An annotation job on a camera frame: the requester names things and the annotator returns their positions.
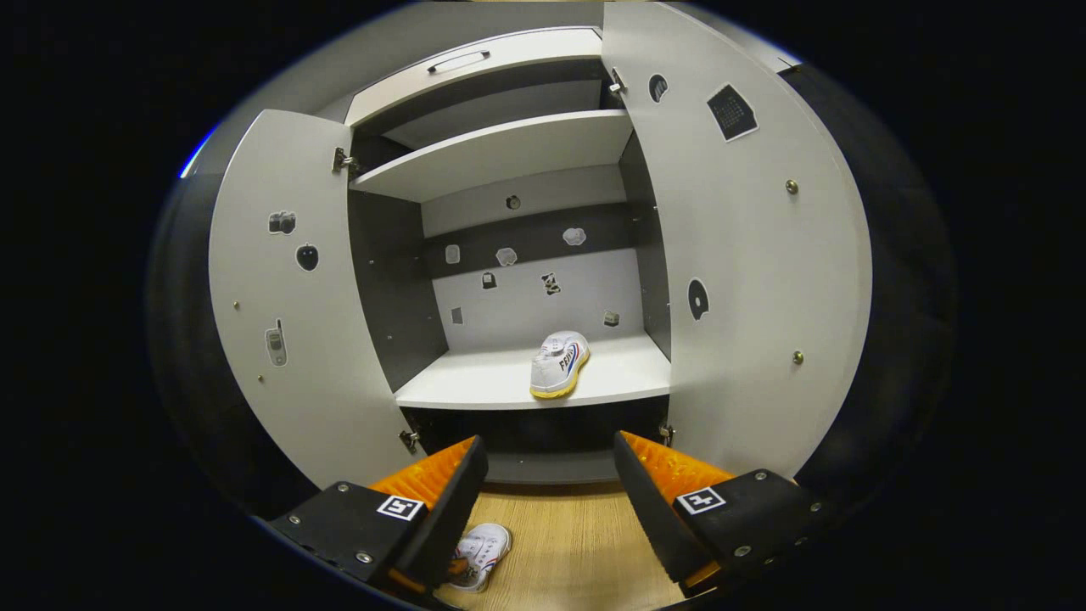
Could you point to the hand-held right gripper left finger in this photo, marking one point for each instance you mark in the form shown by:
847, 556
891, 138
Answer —
450, 509

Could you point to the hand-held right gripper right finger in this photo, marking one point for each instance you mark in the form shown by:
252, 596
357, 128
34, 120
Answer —
649, 509

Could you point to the white sneaker shoe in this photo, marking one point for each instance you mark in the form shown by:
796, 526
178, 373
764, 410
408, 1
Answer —
558, 367
484, 547

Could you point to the white shoe cabinet door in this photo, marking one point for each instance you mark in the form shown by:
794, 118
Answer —
314, 382
764, 255

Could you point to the white shoe cabinet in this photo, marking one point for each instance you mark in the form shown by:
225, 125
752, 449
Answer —
526, 297

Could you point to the white cabinet shelf board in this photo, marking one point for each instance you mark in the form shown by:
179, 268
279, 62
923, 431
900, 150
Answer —
501, 153
484, 386

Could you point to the white cabinet drawer front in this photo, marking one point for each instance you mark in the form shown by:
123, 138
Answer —
526, 68

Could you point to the black backdrop cloth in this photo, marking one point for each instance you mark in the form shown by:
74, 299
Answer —
899, 297

